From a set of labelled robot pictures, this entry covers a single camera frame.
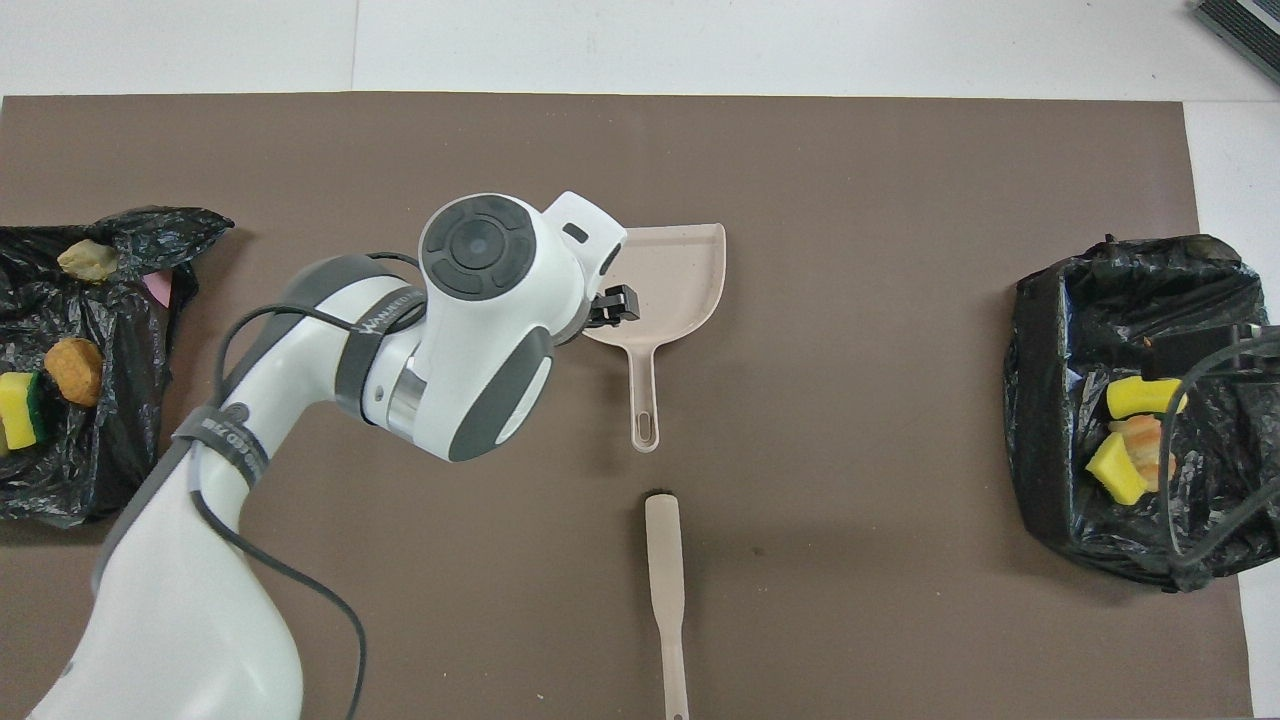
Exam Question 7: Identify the brown table mat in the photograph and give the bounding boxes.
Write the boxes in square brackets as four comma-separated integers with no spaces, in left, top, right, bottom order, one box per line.
[0,92,1253,720]

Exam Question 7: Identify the pale bread toy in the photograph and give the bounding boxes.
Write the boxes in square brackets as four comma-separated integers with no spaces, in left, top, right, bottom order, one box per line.
[57,239,121,283]

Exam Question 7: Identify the black bag lined pink bin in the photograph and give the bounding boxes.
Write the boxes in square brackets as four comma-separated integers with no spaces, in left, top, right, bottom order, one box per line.
[0,204,235,529]

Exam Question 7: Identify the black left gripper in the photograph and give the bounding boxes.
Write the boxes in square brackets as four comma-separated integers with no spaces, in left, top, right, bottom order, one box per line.
[583,285,641,329]

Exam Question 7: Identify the brown nugget toy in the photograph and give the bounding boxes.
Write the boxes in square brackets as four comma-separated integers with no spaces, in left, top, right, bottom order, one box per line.
[44,338,105,408]

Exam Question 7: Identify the beige plastic dustpan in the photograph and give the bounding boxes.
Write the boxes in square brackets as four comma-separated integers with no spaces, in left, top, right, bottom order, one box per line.
[582,223,728,454]

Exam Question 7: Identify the grey ribbed object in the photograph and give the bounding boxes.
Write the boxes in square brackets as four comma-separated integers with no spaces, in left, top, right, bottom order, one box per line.
[1195,0,1280,86]

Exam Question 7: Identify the croissant bread toy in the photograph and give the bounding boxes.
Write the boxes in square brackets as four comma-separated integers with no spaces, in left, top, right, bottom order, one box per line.
[1110,415,1178,493]

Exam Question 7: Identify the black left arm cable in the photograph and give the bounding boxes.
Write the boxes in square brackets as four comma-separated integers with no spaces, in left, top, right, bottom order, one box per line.
[190,250,421,720]

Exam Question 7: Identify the yellow sponge piece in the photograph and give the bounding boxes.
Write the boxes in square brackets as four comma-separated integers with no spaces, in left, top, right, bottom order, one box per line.
[1086,432,1149,506]
[1106,375,1189,420]
[0,371,49,453]

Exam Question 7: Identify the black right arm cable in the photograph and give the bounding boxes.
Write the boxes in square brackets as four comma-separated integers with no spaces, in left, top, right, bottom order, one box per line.
[1160,325,1280,591]

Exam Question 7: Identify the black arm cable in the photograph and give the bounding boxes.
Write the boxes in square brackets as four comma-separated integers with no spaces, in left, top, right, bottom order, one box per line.
[190,250,421,720]
[1160,325,1280,591]

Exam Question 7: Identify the beige hand brush black bristles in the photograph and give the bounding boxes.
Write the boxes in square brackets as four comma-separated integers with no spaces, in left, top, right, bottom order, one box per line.
[645,490,691,720]

